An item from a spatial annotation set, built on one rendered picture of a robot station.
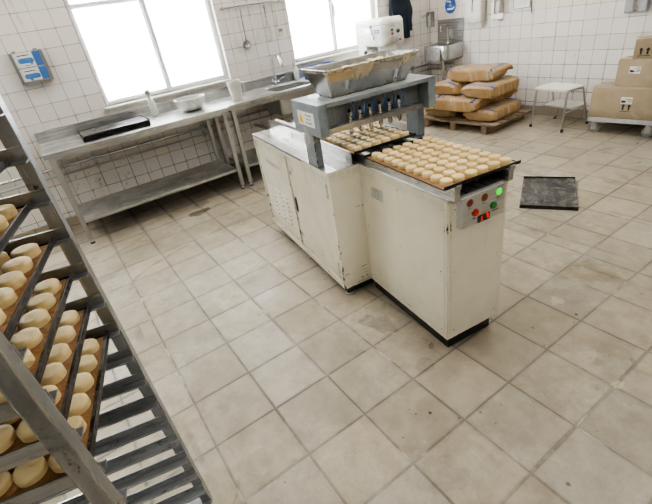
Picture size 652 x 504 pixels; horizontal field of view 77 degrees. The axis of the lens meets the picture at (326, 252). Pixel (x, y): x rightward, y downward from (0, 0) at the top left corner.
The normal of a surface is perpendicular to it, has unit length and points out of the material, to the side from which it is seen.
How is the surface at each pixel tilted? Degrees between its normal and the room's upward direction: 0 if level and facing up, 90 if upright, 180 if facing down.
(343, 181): 90
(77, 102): 90
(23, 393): 90
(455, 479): 0
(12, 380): 90
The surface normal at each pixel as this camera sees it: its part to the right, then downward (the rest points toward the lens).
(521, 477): -0.15, -0.85
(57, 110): 0.56, 0.35
